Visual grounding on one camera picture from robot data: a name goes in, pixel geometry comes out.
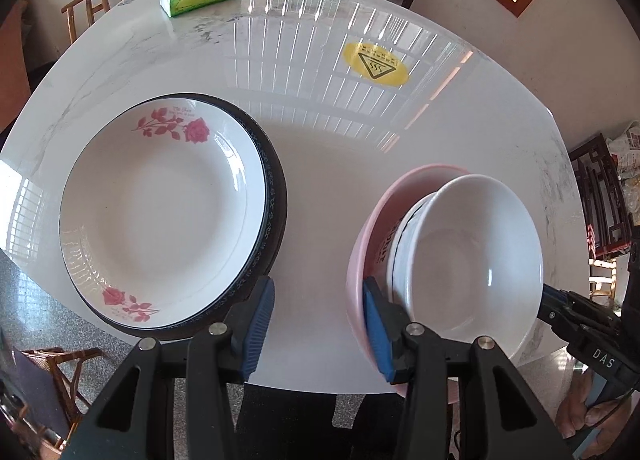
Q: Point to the white bowl with blue stripe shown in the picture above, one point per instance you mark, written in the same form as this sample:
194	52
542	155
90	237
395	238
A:
470	265

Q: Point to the carved dark wooden chair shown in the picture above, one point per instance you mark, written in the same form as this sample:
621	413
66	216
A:
600	200

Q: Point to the rattan chair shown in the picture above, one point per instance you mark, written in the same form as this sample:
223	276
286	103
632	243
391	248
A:
45	390

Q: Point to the person's right hand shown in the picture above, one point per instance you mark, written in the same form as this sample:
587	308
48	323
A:
575	410

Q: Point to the dark blue patterned plate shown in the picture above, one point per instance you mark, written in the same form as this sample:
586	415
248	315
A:
276	210

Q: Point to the dark cloth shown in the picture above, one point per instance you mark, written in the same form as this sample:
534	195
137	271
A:
310	425

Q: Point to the white plate with rose print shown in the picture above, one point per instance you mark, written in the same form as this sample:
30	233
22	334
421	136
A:
165	220

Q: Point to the yellow round warning sticker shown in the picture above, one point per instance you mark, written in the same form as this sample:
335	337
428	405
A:
377	65

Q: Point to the light wooden chair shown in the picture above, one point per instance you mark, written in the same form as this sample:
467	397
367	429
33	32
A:
95	0

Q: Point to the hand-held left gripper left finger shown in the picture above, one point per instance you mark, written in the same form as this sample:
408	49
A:
259	330

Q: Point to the pink bowl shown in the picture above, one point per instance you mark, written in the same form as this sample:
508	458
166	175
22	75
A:
360	260

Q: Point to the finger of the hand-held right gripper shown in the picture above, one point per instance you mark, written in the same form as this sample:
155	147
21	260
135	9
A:
557	305

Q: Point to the crumpled newspaper bundle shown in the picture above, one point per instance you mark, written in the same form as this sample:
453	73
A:
627	150

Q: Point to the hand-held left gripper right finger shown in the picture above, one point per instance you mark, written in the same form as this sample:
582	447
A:
377	335

